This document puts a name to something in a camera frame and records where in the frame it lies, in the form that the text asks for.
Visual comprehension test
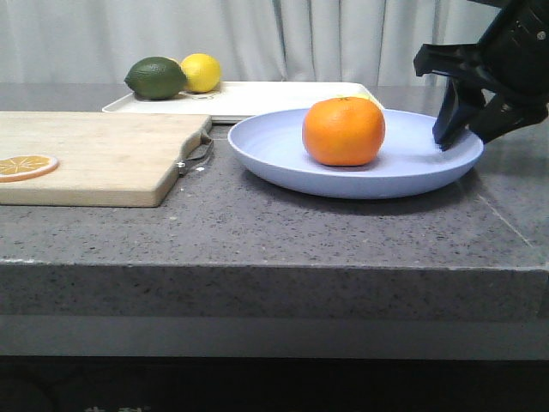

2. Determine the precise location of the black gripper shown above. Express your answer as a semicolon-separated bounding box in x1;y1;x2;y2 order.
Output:
413;1;548;150

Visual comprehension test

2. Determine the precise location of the orange fruit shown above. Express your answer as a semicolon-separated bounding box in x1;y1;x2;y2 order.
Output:
302;97;385;167

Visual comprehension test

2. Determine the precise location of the light blue plate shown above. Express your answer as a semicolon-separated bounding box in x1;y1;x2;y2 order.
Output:
228;109;484;199

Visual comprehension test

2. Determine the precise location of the yellow-green print on tray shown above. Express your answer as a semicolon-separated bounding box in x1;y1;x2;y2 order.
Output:
335;93;377;104

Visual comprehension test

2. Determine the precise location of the white rectangular tray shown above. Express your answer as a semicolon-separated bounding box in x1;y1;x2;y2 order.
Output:
102;82;379;124

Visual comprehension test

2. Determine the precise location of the yellow lemon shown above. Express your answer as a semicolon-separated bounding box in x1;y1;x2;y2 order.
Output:
180;53;222;93

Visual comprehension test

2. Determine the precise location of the green lime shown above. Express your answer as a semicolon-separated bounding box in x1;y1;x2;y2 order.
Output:
124;57;187;100

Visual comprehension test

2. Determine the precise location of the wooden cutting board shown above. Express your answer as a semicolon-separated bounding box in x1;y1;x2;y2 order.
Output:
1;112;212;207

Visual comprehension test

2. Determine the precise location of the white curtain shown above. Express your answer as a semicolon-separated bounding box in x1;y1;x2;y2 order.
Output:
1;1;497;86

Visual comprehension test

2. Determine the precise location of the orange slice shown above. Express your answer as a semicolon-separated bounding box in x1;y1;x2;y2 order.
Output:
1;154;59;183

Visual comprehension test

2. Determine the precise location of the metal cutting board handle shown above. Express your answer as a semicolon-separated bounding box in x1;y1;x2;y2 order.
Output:
176;131;214;176

